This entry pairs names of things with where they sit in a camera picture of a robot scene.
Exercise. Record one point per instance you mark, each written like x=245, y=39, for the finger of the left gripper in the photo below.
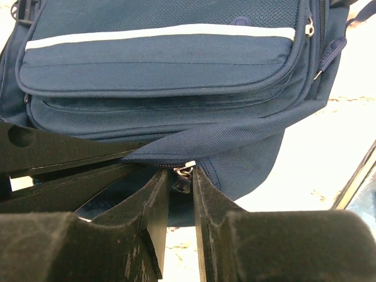
x=67, y=193
x=28, y=152

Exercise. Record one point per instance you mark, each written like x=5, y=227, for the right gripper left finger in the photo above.
x=126, y=243

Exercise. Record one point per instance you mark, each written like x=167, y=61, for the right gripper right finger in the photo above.
x=236, y=245

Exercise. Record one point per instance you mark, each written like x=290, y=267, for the navy blue student backpack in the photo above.
x=209, y=84

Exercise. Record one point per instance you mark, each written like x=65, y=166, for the dark blue hardcover book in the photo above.
x=358, y=195

